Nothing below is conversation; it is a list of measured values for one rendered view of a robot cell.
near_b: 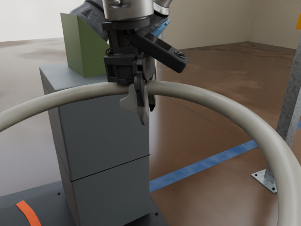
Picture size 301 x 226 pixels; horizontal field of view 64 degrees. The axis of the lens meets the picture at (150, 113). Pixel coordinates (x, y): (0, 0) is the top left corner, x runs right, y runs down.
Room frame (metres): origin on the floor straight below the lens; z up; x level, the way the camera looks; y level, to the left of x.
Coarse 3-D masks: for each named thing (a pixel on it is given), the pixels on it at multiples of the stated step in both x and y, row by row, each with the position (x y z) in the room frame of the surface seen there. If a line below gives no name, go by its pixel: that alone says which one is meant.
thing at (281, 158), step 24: (48, 96) 0.44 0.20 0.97; (72, 96) 0.46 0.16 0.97; (96, 96) 0.48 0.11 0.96; (192, 96) 0.42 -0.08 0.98; (216, 96) 0.39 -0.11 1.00; (0, 120) 0.37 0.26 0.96; (240, 120) 0.32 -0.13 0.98; (264, 144) 0.26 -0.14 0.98; (288, 168) 0.21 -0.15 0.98; (288, 192) 0.18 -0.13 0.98; (288, 216) 0.15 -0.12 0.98
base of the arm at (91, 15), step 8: (88, 0) 1.09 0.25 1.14; (80, 8) 1.06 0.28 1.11; (88, 8) 1.06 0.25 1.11; (96, 8) 1.06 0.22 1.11; (80, 16) 1.02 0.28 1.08; (88, 16) 1.04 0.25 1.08; (96, 16) 1.04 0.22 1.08; (104, 16) 1.06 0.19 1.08; (88, 24) 1.01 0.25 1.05; (96, 24) 1.03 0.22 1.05; (96, 32) 1.02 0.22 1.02; (104, 32) 1.05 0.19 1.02
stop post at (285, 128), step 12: (300, 24) 1.33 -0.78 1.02; (300, 36) 1.34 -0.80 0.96; (300, 48) 1.32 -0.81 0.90; (300, 60) 1.30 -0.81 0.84; (300, 72) 1.29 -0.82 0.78; (288, 84) 1.33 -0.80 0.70; (300, 84) 1.27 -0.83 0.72; (288, 96) 1.32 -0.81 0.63; (300, 96) 1.28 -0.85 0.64; (288, 108) 1.30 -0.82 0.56; (300, 108) 1.29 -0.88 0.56; (288, 120) 1.28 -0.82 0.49; (288, 132) 1.27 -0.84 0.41; (288, 144) 1.29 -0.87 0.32; (264, 180) 1.31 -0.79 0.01
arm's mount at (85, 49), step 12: (72, 24) 1.02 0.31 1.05; (84, 24) 0.98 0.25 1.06; (72, 36) 1.04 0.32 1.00; (84, 36) 0.98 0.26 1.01; (96, 36) 1.00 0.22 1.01; (72, 48) 1.06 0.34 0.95; (84, 48) 0.97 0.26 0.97; (96, 48) 1.00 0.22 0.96; (72, 60) 1.08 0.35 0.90; (84, 60) 0.97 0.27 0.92; (96, 60) 1.00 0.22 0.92; (84, 72) 0.97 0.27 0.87; (96, 72) 1.00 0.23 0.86
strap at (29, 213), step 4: (16, 204) 1.08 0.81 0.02; (20, 204) 1.08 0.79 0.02; (24, 204) 1.08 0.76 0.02; (20, 208) 1.05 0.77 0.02; (24, 208) 1.05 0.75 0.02; (28, 208) 1.05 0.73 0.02; (24, 212) 1.02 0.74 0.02; (28, 212) 1.02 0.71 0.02; (32, 212) 1.02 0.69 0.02; (28, 216) 0.99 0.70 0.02; (32, 216) 0.99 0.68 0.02; (36, 216) 0.99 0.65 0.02; (28, 220) 0.97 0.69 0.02; (32, 220) 0.97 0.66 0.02; (36, 220) 0.97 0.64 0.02; (32, 224) 0.94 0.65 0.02; (36, 224) 0.94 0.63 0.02; (40, 224) 0.94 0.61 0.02
